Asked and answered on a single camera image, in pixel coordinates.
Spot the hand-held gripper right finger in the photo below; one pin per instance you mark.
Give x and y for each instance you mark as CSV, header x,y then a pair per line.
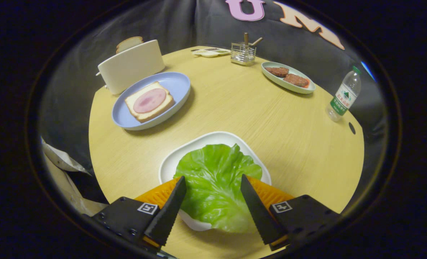
x,y
258,212

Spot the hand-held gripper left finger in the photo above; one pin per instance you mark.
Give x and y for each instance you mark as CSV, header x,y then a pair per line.
x,y
170,212

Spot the green lettuce leaf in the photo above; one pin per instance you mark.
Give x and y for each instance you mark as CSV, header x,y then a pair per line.
x,y
213,180

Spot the toasted bread slice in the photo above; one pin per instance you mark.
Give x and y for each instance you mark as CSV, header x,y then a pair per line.
x,y
129,44

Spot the white plate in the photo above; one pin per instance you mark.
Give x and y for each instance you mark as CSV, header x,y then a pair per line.
x,y
199,142

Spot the pink ham slice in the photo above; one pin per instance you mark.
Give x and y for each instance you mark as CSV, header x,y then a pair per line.
x,y
149,100

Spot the bread slice under ham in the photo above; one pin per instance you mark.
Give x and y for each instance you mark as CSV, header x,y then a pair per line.
x,y
132,104

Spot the white paper sheet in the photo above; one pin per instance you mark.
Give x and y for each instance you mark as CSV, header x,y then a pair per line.
x,y
60,158

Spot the blue plate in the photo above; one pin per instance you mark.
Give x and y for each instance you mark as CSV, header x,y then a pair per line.
x,y
174,84

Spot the pale green plate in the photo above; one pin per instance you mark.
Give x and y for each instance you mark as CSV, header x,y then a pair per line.
x,y
274,81

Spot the clear water bottle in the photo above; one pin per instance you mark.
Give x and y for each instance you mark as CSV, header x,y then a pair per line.
x,y
343,97

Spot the white toaster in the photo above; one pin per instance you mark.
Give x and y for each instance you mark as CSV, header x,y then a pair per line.
x,y
131,68

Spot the white divided bean dish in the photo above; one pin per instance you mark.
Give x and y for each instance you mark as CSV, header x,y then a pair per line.
x,y
208,53

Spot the thin wooden spoon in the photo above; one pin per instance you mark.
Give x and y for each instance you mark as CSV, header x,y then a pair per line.
x,y
257,41

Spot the black backdrop cloth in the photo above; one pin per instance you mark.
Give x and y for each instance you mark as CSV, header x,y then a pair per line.
x,y
199,25

